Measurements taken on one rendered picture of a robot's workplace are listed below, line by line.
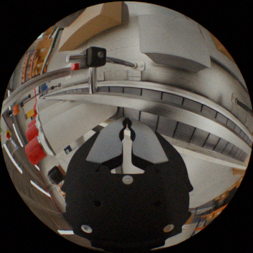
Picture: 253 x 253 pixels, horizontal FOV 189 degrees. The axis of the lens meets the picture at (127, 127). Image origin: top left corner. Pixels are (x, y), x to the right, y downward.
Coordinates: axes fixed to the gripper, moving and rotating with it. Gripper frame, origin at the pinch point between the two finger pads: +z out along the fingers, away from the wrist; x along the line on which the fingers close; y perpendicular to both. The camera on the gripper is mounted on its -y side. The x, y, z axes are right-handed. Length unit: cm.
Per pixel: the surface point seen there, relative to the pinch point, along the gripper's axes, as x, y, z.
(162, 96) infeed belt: 6.0, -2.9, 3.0
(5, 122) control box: -55, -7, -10
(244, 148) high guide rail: 15.4, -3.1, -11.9
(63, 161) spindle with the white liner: -29.5, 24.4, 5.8
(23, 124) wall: -794, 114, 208
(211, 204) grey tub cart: 154, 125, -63
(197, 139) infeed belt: 13.9, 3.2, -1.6
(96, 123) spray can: -5.3, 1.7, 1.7
